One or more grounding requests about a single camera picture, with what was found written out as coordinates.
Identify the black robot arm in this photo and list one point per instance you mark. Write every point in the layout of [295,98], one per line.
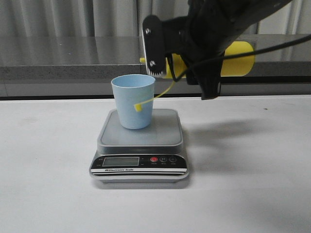
[254,11]

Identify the grey stone counter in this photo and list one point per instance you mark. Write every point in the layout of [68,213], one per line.
[76,67]

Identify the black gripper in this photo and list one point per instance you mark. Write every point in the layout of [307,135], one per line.
[205,33]

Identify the light blue plastic cup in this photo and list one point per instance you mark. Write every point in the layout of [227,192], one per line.
[133,95]

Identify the grey curtain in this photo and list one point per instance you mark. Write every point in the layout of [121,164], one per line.
[83,18]

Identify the silver electronic kitchen scale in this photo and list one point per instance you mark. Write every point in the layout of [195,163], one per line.
[152,157]

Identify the yellow squeeze bottle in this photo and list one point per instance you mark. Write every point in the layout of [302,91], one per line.
[233,67]

